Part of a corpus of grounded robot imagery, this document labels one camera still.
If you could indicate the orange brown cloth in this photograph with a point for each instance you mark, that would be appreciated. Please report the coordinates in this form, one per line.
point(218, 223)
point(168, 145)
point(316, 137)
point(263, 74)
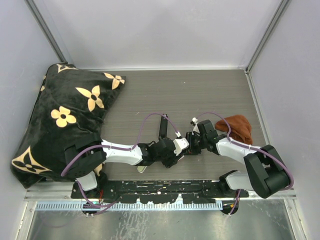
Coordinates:
point(241, 129)

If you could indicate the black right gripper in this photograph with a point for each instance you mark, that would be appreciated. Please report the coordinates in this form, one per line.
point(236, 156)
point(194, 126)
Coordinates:
point(189, 138)

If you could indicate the black floral cushion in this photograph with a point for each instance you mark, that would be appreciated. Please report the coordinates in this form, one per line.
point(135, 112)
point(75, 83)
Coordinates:
point(72, 103)

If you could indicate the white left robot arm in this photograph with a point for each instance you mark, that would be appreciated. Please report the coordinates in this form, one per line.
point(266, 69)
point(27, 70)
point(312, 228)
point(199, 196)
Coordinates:
point(82, 160)

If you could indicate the black stapler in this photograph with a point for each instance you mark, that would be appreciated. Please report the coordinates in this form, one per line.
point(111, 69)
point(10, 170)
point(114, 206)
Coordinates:
point(163, 127)

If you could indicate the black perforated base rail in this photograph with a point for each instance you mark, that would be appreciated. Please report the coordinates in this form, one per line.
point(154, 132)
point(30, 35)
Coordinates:
point(159, 191)

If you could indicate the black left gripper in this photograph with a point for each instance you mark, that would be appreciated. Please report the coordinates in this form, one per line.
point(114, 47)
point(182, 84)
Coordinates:
point(173, 160)

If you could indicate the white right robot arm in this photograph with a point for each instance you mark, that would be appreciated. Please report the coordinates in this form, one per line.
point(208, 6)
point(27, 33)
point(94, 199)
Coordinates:
point(266, 173)

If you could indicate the red white staple box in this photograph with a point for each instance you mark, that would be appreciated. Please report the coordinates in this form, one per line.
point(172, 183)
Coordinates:
point(181, 154)

